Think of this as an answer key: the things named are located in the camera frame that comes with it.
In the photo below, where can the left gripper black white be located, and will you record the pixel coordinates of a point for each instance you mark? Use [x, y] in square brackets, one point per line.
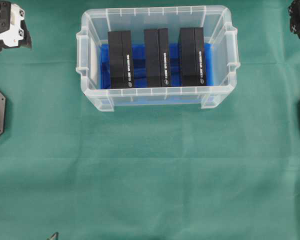
[13, 28]

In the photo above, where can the black camera box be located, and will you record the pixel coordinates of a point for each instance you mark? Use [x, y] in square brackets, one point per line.
[121, 64]
[192, 59]
[157, 58]

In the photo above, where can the clear plastic storage case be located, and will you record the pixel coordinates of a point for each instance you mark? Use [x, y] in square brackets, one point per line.
[218, 30]

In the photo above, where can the blue foam insert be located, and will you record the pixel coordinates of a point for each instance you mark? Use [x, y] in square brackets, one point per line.
[139, 62]

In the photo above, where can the green table cloth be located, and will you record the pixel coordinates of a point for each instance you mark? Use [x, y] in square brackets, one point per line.
[150, 172]

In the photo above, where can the black tripod tip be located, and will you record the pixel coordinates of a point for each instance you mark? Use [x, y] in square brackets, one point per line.
[54, 236]

